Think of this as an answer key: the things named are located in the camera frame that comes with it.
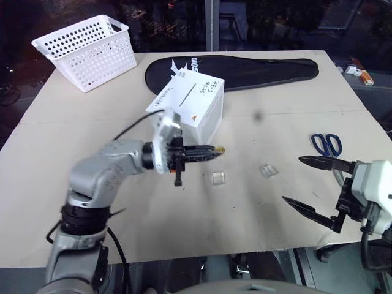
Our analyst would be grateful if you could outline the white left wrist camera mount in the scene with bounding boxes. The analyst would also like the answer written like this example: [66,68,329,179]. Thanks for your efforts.
[151,108,184,175]

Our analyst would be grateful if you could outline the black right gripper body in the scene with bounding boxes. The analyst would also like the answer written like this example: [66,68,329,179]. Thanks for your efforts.
[335,176,368,222]

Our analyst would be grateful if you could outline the blue handled scissors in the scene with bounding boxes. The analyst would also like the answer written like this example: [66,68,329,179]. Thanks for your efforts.
[311,132,350,186]

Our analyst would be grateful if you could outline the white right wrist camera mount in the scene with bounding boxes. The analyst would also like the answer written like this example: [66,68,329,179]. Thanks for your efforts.
[350,159,392,235]

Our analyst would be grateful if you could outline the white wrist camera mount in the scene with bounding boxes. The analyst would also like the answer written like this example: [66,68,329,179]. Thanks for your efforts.
[151,108,184,175]
[350,159,392,235]

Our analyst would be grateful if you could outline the white perforated plastic basket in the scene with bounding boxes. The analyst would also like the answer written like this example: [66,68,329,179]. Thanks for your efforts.
[31,14,138,93]

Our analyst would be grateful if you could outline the small orange box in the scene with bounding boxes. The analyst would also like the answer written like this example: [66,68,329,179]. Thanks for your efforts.
[360,69,375,86]

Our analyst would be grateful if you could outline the grey window frame post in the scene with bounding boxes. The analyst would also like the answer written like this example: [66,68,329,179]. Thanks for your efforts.
[205,0,220,52]

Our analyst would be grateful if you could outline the white cardboard box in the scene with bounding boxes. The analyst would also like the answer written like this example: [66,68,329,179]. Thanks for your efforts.
[145,67,226,146]

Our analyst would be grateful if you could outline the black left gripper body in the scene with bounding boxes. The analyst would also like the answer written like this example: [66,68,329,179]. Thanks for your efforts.
[167,136,188,187]

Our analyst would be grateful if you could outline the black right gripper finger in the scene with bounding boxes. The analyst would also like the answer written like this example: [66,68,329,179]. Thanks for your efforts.
[298,155,358,174]
[281,195,345,233]

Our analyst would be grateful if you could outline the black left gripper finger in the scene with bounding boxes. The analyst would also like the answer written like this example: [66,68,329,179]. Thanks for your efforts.
[185,153,221,164]
[185,145,217,154]

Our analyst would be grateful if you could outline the small white box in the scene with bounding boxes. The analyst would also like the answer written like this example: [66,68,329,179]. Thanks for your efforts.
[345,62,364,77]

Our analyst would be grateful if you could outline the black racket bag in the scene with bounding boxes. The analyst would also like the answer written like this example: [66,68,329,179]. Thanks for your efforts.
[145,55,321,94]

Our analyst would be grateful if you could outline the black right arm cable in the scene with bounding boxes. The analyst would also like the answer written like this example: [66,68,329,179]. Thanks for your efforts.
[360,219,392,272]

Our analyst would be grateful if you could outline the clear plastic cube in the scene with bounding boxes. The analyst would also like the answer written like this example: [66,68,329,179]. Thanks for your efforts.
[211,171,227,186]
[258,164,279,178]

